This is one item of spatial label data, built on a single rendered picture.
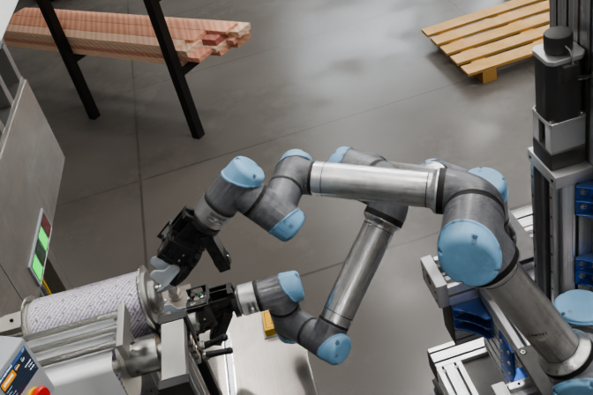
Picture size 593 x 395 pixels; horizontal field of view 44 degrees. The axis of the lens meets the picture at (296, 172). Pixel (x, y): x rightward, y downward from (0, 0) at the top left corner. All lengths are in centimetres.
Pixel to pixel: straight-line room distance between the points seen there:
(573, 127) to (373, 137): 256
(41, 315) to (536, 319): 101
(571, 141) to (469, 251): 47
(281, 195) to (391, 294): 180
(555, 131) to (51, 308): 115
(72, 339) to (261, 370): 68
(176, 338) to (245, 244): 241
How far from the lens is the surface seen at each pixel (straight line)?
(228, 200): 145
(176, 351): 125
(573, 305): 173
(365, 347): 305
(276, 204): 146
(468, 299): 223
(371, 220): 171
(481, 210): 140
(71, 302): 164
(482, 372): 266
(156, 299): 162
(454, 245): 136
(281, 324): 179
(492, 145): 398
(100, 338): 134
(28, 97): 235
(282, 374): 186
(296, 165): 155
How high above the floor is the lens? 232
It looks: 35 degrees down
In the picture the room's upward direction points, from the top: 15 degrees counter-clockwise
